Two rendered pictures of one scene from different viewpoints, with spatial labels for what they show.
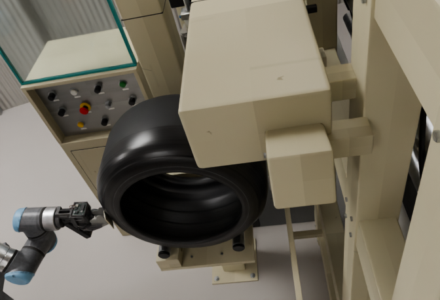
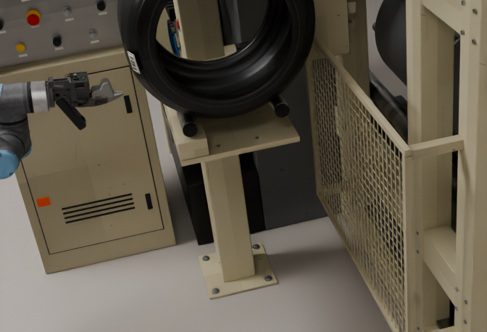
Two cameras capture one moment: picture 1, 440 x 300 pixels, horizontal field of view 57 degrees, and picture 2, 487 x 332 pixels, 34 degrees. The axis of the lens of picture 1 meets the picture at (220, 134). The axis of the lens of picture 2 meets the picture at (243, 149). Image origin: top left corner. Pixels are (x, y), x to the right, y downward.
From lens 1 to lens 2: 1.48 m
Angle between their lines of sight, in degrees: 20
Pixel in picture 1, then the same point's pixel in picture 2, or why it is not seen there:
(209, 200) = (230, 85)
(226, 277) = (229, 287)
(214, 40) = not seen: outside the picture
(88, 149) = not seen: hidden behind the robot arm
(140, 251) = (82, 286)
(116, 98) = (79, 2)
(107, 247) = (24, 291)
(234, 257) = (273, 138)
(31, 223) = (16, 96)
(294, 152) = not seen: outside the picture
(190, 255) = (217, 146)
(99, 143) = (45, 76)
